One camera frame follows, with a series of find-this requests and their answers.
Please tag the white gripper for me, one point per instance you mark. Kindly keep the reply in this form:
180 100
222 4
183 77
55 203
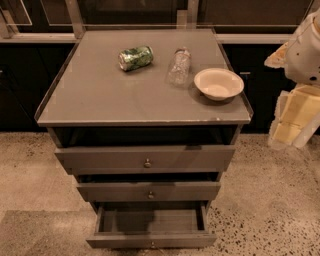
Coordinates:
304 60

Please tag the grey bottom drawer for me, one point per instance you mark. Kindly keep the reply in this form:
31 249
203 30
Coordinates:
152 225

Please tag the grey drawer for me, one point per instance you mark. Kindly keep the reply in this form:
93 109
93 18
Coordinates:
145 159
148 187
152 225

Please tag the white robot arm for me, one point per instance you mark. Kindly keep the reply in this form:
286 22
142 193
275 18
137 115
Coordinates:
300 56

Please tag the grey top drawer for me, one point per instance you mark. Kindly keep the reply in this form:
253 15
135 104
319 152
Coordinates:
145 159

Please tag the grey drawer cabinet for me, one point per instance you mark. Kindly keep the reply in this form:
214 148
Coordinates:
94 103

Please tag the grey middle drawer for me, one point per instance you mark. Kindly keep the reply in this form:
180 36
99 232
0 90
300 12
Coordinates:
148 187

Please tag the white paper bowl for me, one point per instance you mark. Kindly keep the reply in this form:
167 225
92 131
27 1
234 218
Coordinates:
218 84

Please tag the clear plastic bottle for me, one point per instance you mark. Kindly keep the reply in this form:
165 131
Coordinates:
179 66

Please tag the crushed green soda can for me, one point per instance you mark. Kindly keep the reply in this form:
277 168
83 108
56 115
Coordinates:
135 58

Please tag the white cylindrical post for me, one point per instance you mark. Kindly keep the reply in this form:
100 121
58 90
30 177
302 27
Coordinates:
307 132

